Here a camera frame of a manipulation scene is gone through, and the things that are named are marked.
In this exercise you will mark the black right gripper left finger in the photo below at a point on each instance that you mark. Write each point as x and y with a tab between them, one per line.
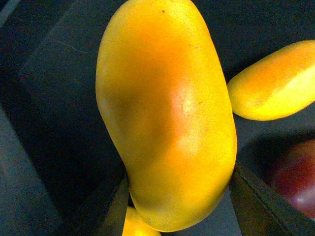
113	222

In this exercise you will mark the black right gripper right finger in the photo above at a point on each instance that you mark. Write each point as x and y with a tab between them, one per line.
260	211

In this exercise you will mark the orange yellow mango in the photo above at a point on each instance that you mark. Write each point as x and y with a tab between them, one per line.
277	86
162	95

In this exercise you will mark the red apple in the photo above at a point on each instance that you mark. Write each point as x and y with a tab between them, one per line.
294	178

